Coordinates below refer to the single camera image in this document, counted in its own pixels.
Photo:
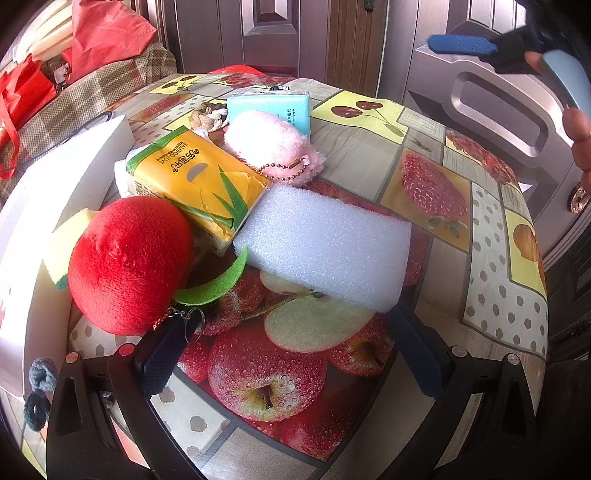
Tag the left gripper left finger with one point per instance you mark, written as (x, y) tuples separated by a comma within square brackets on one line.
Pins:
[(158, 353)]

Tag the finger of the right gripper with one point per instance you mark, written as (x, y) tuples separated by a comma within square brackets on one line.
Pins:
[(462, 45)]

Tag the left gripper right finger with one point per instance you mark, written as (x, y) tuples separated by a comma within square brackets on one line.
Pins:
[(424, 351)]

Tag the red plush apple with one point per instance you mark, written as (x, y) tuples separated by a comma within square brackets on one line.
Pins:
[(131, 263)]

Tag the yellow sponge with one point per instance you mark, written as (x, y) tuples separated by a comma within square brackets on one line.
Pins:
[(60, 245)]

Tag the white foam block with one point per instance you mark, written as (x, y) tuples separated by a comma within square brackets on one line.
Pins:
[(327, 245)]

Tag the light blue tissue pack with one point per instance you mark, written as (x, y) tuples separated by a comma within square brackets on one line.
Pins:
[(294, 107)]

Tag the yellow tissue pack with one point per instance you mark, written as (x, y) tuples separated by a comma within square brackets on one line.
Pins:
[(212, 188)]

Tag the pink fluffy plush keychain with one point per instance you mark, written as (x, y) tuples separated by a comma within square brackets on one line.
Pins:
[(273, 148)]

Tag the beige knotted rope toy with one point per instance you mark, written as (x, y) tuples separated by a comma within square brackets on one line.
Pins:
[(208, 117)]

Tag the person's right hand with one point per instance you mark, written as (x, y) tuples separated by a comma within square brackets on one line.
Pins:
[(577, 127)]

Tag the fruit pattern tablecloth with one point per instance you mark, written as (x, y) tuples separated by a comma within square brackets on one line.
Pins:
[(278, 381)]

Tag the white cardboard box lid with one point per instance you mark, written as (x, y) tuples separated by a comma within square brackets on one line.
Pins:
[(34, 313)]

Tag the brass door knob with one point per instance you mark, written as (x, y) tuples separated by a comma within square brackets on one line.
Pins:
[(578, 199)]

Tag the red plastic bag by door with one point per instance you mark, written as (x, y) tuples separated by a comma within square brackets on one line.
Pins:
[(237, 69)]

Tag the plaid covered bench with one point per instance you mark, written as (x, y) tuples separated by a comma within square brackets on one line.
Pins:
[(81, 102)]

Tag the red tote bag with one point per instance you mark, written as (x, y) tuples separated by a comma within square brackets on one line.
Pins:
[(24, 91)]

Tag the pink red plastic bag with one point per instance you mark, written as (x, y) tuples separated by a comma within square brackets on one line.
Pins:
[(104, 32)]

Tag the cream folded pillow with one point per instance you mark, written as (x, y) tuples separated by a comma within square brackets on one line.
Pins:
[(47, 35)]

